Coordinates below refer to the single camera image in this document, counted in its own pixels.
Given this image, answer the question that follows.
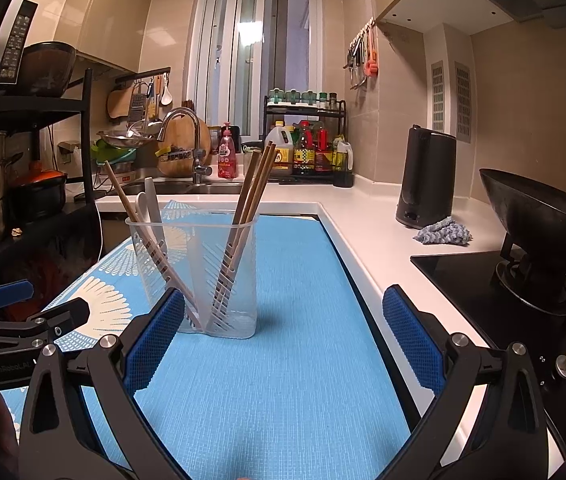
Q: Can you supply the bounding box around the black burner grate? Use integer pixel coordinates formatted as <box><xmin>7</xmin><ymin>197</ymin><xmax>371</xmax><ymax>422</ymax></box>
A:
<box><xmin>495</xmin><ymin>245</ymin><xmax>566</xmax><ymax>316</ymax></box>

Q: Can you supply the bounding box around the cooking oil jug yellow label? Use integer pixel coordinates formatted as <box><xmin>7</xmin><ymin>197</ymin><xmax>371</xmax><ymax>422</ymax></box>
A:
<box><xmin>264</xmin><ymin>121</ymin><xmax>294</xmax><ymax>177</ymax></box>

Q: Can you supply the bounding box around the stainless steel bowl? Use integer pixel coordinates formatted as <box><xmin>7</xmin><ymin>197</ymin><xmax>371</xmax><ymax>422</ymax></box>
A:
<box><xmin>97</xmin><ymin>130</ymin><xmax>138</xmax><ymax>147</ymax></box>

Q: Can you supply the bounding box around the row of green-lidded spice jars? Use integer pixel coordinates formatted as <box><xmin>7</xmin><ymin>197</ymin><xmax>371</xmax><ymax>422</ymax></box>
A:
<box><xmin>268</xmin><ymin>88</ymin><xmax>338</xmax><ymax>108</ymax></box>

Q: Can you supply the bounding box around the blue-grey knitted dishcloth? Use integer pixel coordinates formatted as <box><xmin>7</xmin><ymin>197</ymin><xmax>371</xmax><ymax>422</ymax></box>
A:
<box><xmin>413</xmin><ymin>216</ymin><xmax>474</xmax><ymax>246</ymax></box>

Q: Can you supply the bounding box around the white ceramic spoon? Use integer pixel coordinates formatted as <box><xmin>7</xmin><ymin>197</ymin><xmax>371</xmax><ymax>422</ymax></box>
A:
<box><xmin>134</xmin><ymin>191</ymin><xmax>174</xmax><ymax>281</ymax></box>

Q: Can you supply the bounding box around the dark bowl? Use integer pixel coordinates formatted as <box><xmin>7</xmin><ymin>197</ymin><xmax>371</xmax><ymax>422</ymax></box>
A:
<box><xmin>22</xmin><ymin>41</ymin><xmax>78</xmax><ymax>97</ymax></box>

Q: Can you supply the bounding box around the wall cabinet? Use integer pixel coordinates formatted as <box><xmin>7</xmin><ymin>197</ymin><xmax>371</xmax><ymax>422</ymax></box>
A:
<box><xmin>376</xmin><ymin>0</ymin><xmax>514</xmax><ymax>37</ymax></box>

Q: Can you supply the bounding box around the oil dispenser bottle white handle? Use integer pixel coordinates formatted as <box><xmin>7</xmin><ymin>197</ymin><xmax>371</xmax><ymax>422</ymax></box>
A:
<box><xmin>333</xmin><ymin>141</ymin><xmax>354</xmax><ymax>188</ymax></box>

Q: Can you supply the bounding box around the orange hanging kitchen tool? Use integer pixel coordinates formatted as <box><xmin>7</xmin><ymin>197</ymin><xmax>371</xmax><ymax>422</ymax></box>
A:
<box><xmin>365</xmin><ymin>25</ymin><xmax>380</xmax><ymax>75</ymax></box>

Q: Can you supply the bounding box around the black electric kettle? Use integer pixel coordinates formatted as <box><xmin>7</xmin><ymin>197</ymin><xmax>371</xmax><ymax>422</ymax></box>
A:
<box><xmin>396</xmin><ymin>125</ymin><xmax>457</xmax><ymax>229</ymax></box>

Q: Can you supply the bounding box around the black shelf rack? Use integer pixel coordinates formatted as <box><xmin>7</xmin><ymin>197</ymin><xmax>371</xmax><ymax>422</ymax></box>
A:
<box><xmin>0</xmin><ymin>67</ymin><xmax>100</xmax><ymax>271</ymax></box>

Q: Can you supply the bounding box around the red labelled sauce bottle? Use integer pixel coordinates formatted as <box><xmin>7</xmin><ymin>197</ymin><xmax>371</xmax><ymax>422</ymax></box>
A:
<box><xmin>315</xmin><ymin>129</ymin><xmax>334</xmax><ymax>173</ymax></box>

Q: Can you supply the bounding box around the black glass gas stove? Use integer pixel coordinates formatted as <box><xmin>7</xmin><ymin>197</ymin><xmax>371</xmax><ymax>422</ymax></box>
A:
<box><xmin>410</xmin><ymin>250</ymin><xmax>566</xmax><ymax>456</ymax></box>

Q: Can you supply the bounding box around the black wok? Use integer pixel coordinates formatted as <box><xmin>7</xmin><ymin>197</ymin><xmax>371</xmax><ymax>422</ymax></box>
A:
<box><xmin>479</xmin><ymin>167</ymin><xmax>566</xmax><ymax>277</ymax></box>

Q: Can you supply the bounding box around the thin wooden chopstick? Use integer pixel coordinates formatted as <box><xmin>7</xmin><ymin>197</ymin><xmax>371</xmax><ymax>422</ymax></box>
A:
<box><xmin>104</xmin><ymin>160</ymin><xmax>202</xmax><ymax>328</ymax></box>

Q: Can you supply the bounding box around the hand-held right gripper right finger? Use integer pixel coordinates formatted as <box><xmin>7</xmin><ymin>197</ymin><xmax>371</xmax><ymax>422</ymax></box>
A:
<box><xmin>378</xmin><ymin>285</ymin><xmax>551</xmax><ymax>480</ymax></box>

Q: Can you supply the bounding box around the dark sauce bottle yellow label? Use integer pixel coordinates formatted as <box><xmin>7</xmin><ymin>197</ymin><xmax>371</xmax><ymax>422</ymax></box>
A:
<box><xmin>293</xmin><ymin>121</ymin><xmax>316</xmax><ymax>176</ymax></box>

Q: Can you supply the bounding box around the white-handled metal fork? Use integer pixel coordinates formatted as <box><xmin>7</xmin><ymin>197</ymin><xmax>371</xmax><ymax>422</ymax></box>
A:
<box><xmin>144</xmin><ymin>176</ymin><xmax>171</xmax><ymax>261</ymax></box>

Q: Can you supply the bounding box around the round wooden cutting board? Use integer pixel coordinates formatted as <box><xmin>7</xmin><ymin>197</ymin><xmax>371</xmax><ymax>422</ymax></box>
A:
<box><xmin>159</xmin><ymin>114</ymin><xmax>212</xmax><ymax>177</ymax></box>

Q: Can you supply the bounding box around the blue fan-patterned table mat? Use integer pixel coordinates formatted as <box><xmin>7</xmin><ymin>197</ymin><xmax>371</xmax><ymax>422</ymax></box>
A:
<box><xmin>0</xmin><ymin>200</ymin><xmax>414</xmax><ymax>480</ymax></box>

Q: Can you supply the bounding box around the narrow wall vent grille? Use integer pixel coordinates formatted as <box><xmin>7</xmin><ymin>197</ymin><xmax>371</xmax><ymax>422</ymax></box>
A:
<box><xmin>430</xmin><ymin>60</ymin><xmax>444</xmax><ymax>133</ymax></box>

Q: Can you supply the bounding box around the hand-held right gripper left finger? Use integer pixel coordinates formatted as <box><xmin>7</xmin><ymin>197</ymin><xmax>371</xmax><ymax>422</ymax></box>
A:
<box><xmin>17</xmin><ymin>287</ymin><xmax>186</xmax><ymax>480</ymax></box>

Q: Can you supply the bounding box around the green plastic basin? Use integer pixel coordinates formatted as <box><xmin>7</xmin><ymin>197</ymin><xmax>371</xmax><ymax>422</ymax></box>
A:
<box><xmin>94</xmin><ymin>141</ymin><xmax>138</xmax><ymax>163</ymax></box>

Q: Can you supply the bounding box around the white framed window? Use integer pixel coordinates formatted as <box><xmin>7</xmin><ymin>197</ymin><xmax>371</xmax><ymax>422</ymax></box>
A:
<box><xmin>190</xmin><ymin>0</ymin><xmax>324</xmax><ymax>136</ymax></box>

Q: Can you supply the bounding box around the black pot orange lid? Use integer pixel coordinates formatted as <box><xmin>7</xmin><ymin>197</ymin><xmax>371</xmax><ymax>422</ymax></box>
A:
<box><xmin>9</xmin><ymin>160</ymin><xmax>68</xmax><ymax>223</ymax></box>

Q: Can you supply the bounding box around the chrome kitchen faucet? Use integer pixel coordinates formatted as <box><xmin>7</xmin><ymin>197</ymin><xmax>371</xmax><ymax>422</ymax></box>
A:
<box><xmin>156</xmin><ymin>107</ymin><xmax>212</xmax><ymax>185</ymax></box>

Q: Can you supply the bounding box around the wall socket with plug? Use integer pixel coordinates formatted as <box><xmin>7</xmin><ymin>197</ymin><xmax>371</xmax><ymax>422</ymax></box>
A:
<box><xmin>58</xmin><ymin>140</ymin><xmax>82</xmax><ymax>166</ymax></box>

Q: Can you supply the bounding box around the clear plastic utensil holder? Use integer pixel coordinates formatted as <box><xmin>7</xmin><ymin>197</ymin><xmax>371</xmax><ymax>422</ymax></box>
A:
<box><xmin>125</xmin><ymin>210</ymin><xmax>260</xmax><ymax>336</ymax></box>

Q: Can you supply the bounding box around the wide wall vent grille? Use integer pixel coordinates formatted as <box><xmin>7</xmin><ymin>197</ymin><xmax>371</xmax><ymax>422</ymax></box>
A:
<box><xmin>454</xmin><ymin>61</ymin><xmax>472</xmax><ymax>142</ymax></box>

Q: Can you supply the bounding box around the pink dish soap bottle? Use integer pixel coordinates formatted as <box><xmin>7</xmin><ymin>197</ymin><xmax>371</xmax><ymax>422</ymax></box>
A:
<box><xmin>218</xmin><ymin>122</ymin><xmax>236</xmax><ymax>180</ymax></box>

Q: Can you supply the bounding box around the wire sponge caddy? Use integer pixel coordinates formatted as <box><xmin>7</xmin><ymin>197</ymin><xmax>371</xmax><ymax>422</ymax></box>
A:
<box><xmin>157</xmin><ymin>144</ymin><xmax>194</xmax><ymax>163</ymax></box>

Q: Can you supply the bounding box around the small wooden hanging board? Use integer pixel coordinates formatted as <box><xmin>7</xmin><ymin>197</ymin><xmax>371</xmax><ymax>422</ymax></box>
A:
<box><xmin>107</xmin><ymin>85</ymin><xmax>134</xmax><ymax>121</ymax></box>

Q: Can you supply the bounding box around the black spice rack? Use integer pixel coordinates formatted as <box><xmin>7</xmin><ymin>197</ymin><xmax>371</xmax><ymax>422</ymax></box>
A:
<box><xmin>264</xmin><ymin>97</ymin><xmax>348</xmax><ymax>183</ymax></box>

